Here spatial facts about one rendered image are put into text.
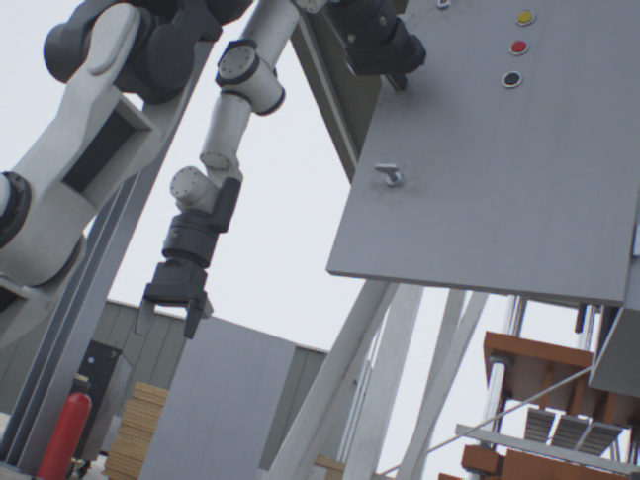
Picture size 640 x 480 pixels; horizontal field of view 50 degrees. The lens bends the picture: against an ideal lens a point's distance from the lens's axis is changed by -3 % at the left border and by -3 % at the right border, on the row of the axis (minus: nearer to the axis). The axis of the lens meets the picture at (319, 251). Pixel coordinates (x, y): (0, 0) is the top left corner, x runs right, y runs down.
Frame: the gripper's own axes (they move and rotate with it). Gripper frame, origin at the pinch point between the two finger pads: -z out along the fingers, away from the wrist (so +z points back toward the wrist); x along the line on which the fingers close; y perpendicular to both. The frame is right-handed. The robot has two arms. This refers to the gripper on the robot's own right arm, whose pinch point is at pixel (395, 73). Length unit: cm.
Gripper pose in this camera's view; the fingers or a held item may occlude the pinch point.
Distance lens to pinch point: 109.6
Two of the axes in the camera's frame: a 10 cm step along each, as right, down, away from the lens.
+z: -4.4, -4.3, -7.9
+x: -8.5, -0.8, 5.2
